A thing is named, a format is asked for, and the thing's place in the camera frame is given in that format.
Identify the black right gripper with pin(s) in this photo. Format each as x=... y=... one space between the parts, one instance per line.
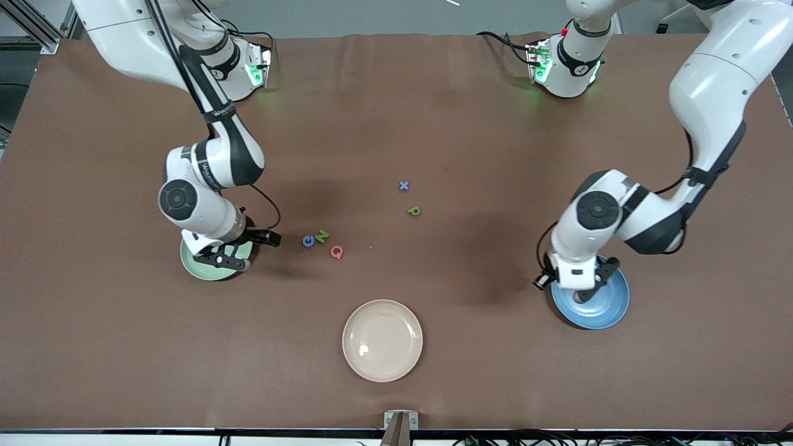
x=252 y=235

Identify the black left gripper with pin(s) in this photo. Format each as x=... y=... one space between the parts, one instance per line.
x=544 y=280

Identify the green letter N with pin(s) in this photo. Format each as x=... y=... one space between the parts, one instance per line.
x=322 y=236

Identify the pink letter Q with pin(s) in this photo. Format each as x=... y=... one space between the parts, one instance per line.
x=340 y=254

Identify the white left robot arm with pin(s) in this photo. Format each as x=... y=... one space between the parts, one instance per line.
x=712 y=93

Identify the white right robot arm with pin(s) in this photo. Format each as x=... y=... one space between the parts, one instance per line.
x=204 y=210

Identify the blue plate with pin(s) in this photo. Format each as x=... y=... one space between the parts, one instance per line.
x=610 y=310

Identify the light green plate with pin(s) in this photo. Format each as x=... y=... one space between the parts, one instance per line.
x=188 y=260

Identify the beige plate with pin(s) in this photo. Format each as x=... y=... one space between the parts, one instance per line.
x=382 y=341

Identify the brown table cover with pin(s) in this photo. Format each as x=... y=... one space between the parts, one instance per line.
x=396 y=124

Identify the silver right base connector box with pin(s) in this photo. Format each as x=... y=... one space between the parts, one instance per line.
x=263 y=62

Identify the silver base connector box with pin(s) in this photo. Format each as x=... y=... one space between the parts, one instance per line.
x=263 y=62
x=536 y=62

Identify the silver left base connector box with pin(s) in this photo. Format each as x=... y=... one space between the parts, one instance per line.
x=536 y=62

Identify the silver metal bracket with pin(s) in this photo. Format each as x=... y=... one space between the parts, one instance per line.
x=389 y=420

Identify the tan camera mount pole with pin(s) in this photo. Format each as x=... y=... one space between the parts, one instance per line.
x=396 y=433

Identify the white table edge rail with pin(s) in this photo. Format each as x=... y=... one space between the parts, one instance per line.
x=124 y=440

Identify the aluminium frame profile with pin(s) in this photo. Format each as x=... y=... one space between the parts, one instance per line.
x=52 y=44

